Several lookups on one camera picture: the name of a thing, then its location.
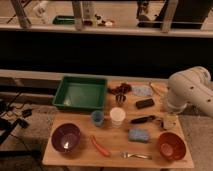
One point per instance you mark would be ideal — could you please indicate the red orange pepper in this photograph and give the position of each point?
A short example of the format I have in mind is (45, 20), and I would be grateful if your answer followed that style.
(99, 147)

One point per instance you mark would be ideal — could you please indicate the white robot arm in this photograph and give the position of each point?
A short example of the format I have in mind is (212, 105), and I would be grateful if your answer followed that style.
(190, 86)

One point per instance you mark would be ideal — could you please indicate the green plastic tray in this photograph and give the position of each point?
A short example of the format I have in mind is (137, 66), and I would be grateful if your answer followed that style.
(81, 93)

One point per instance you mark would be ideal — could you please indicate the distant green tray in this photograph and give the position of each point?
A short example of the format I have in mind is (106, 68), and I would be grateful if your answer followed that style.
(63, 20)

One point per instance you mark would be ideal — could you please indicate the dark red grapes bunch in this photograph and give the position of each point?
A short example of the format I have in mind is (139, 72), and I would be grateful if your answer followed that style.
(122, 89)

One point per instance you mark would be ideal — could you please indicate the small metal whisk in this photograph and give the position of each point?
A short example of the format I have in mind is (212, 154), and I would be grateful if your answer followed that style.
(120, 99)

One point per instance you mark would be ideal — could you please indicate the white cup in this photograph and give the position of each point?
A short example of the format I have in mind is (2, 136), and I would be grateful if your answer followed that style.
(117, 116)

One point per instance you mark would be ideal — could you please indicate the blue cup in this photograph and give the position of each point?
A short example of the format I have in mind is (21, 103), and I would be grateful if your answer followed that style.
(97, 117)

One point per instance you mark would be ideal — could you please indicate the light blue cloth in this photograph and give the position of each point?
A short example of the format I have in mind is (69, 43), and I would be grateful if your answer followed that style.
(142, 91)

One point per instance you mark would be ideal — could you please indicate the black rectangular block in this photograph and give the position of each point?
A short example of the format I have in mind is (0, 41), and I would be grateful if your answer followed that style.
(144, 103)

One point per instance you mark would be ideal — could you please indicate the wooden spoon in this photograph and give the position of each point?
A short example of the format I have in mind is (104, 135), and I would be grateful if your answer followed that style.
(156, 89)

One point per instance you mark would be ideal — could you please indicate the blue sponge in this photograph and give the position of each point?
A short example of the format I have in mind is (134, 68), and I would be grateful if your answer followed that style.
(138, 135)

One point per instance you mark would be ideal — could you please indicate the purple bowl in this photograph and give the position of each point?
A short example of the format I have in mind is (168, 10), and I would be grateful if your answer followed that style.
(65, 138)

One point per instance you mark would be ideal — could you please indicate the silver fork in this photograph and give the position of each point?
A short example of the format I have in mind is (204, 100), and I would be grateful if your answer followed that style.
(127, 155)

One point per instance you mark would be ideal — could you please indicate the orange bowl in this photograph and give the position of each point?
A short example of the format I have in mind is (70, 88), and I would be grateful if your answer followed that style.
(171, 146)

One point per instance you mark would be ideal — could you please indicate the black handled tool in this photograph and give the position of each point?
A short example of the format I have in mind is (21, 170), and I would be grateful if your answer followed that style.
(143, 119)

